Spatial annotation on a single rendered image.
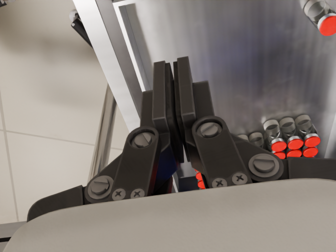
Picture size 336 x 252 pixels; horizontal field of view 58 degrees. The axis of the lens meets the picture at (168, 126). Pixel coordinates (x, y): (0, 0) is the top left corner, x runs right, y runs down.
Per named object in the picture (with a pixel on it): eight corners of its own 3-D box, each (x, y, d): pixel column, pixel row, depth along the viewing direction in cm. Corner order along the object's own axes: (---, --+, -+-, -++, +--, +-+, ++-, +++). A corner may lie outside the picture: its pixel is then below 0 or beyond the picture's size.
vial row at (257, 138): (306, 133, 47) (317, 156, 44) (192, 150, 49) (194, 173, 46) (308, 123, 46) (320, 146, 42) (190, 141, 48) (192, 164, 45)
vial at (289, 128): (293, 125, 46) (303, 149, 43) (278, 128, 46) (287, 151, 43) (294, 115, 44) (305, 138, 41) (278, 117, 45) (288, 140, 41)
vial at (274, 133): (277, 128, 46) (286, 151, 43) (263, 130, 46) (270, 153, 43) (278, 117, 45) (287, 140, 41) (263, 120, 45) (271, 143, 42)
